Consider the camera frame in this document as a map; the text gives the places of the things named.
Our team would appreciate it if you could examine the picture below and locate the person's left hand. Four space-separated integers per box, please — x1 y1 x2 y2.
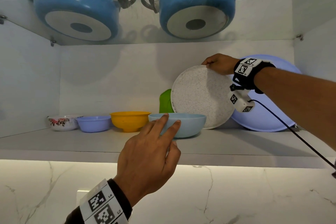
113 114 182 207

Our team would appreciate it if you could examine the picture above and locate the person's right hand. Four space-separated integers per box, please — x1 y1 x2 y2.
202 53 241 76

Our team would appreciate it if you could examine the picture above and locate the speckled white plate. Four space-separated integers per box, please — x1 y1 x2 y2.
170 65 237 130

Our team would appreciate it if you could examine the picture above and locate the yellow bowl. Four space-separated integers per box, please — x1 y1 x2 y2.
110 111 151 133

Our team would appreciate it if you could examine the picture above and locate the light blue bowl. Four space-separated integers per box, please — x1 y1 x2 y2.
148 113 207 139

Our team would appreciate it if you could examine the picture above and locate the green plate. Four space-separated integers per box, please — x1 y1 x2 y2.
159 89 175 114

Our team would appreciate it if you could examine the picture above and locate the small lavender bowl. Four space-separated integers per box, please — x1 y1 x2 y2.
76 115 112 133

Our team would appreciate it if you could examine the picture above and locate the lavender plate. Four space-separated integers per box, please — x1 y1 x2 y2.
231 55 302 133

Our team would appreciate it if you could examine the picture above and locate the white floral bowl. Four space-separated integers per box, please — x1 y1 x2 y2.
47 115 82 132

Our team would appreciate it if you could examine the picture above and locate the person's right forearm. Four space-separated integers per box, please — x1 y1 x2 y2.
254 67 336 151

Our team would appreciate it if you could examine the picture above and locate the person's left forearm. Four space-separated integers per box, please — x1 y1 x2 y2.
64 208 84 224

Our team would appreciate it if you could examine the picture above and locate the glass shelf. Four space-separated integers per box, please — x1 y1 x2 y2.
0 0 336 47

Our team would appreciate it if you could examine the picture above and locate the right wrist marker band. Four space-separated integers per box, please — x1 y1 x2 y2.
232 58 276 94

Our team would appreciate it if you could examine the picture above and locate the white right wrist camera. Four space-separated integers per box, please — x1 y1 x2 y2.
228 90 256 113

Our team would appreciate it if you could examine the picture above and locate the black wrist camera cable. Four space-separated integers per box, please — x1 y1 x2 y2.
251 99 336 179

